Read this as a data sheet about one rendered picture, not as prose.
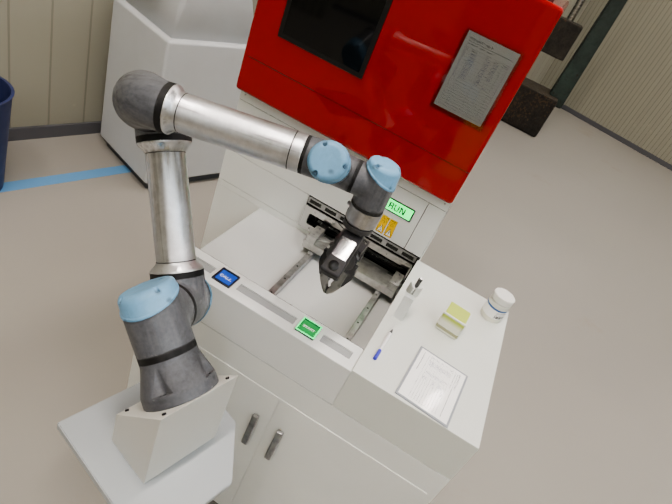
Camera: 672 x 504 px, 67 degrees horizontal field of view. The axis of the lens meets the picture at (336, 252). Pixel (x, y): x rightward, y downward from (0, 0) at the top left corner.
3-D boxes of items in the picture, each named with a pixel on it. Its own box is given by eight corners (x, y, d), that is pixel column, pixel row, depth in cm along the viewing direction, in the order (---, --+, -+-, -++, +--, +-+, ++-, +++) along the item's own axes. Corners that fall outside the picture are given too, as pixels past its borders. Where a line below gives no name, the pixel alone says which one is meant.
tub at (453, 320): (440, 315, 157) (451, 299, 153) (462, 328, 155) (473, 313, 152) (433, 327, 151) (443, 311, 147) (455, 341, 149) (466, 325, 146)
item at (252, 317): (184, 281, 150) (193, 244, 142) (345, 382, 142) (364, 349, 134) (163, 297, 142) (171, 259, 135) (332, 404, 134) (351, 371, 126)
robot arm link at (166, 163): (142, 339, 108) (113, 73, 102) (168, 322, 123) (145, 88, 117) (198, 337, 107) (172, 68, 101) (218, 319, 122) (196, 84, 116)
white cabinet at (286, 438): (213, 348, 240) (259, 208, 195) (392, 463, 226) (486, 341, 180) (111, 449, 188) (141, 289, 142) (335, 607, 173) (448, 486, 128)
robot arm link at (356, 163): (314, 134, 101) (364, 157, 101) (318, 140, 112) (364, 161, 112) (298, 171, 102) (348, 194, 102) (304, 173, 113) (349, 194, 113)
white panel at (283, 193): (220, 180, 199) (246, 84, 177) (403, 286, 187) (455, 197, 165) (216, 183, 197) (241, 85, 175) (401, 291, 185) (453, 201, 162)
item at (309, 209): (299, 223, 191) (307, 202, 185) (402, 282, 184) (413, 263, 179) (297, 224, 189) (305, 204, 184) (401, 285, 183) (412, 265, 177)
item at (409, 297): (396, 305, 153) (416, 272, 146) (408, 311, 152) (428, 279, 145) (390, 315, 148) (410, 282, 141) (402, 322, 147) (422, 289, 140)
